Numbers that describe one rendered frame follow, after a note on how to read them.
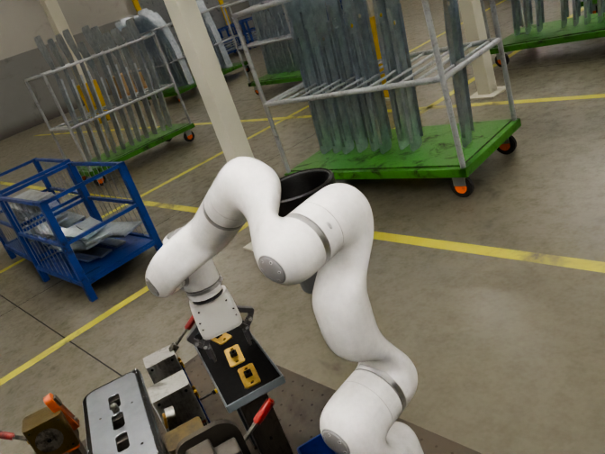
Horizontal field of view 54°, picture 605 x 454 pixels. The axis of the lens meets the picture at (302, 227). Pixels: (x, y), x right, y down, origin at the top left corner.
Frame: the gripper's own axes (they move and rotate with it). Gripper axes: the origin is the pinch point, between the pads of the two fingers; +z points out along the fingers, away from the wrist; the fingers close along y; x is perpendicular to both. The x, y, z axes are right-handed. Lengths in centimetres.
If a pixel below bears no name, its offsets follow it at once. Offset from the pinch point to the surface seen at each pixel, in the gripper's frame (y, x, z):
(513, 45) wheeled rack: -462, -531, 91
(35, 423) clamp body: 57, -30, 13
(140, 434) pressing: 30.0, -11.6, 18.5
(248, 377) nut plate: -0.9, 11.6, 2.3
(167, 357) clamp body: 17.7, -32.3, 12.5
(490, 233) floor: -183, -194, 118
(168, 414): 19.5, 1.4, 8.4
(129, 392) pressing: 32, -34, 19
